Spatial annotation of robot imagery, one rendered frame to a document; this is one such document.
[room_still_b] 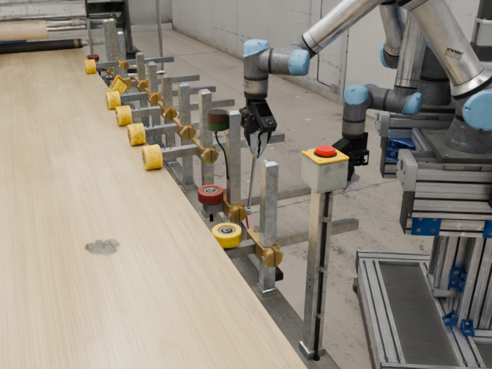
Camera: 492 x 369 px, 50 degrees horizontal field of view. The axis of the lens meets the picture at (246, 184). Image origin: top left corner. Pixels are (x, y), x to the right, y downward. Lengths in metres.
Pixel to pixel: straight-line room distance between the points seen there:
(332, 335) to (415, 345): 0.44
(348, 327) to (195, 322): 1.49
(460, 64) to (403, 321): 1.16
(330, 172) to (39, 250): 0.77
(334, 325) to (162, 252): 1.35
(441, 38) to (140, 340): 1.03
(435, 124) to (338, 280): 1.05
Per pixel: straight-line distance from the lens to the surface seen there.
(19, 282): 1.33
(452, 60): 1.50
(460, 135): 1.69
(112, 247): 1.37
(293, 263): 2.92
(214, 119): 1.48
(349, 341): 2.46
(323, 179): 1.05
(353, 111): 1.74
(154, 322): 1.13
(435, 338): 2.24
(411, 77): 1.79
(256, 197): 1.69
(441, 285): 2.22
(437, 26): 1.48
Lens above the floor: 1.61
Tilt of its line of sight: 25 degrees down
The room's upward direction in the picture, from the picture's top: straight up
